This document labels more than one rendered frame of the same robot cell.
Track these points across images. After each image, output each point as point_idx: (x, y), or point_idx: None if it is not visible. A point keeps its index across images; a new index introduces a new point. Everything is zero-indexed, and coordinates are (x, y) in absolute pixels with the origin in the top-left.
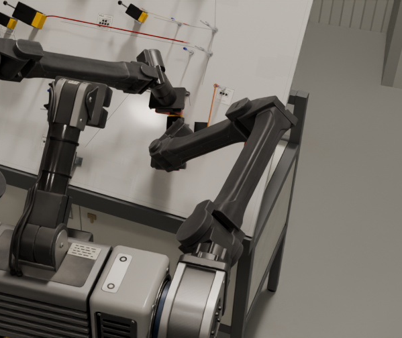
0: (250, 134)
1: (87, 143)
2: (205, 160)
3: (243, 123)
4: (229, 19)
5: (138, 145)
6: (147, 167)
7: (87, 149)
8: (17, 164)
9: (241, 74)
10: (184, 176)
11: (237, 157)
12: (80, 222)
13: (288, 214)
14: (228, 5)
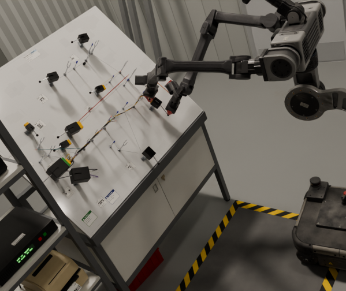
0: (223, 19)
1: (139, 148)
2: None
3: (211, 29)
4: (118, 65)
5: (150, 127)
6: (161, 130)
7: (142, 149)
8: (133, 186)
9: (142, 75)
10: (171, 118)
11: (234, 21)
12: (160, 187)
13: None
14: (112, 62)
